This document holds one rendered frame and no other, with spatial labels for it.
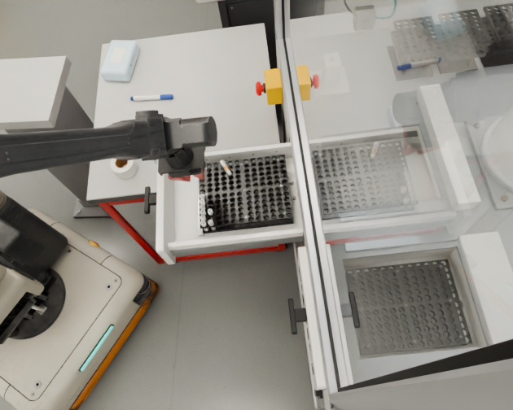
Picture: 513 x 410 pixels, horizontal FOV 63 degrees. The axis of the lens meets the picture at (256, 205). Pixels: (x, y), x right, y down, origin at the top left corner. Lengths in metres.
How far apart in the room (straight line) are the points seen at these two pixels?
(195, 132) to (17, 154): 0.33
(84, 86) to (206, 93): 1.40
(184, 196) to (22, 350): 0.96
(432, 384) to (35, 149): 0.49
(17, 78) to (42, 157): 1.16
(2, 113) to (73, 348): 0.85
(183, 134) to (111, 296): 1.03
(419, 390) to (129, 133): 0.57
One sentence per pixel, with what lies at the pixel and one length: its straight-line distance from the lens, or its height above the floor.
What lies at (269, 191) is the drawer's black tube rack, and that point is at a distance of 1.05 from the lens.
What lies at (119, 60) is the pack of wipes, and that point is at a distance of 1.52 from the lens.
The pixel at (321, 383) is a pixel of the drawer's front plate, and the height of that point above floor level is 0.93.
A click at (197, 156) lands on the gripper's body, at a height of 1.07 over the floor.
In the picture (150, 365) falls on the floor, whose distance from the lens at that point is 1.90.
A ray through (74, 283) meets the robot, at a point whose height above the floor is 0.28.
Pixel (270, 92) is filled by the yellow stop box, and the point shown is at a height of 0.90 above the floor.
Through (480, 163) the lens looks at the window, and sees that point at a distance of 0.18.
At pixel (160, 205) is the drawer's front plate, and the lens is 1.02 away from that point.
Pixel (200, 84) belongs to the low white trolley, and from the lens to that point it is 1.43.
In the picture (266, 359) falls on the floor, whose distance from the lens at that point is 1.81.
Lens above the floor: 1.80
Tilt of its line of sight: 64 degrees down
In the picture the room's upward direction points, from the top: 11 degrees counter-clockwise
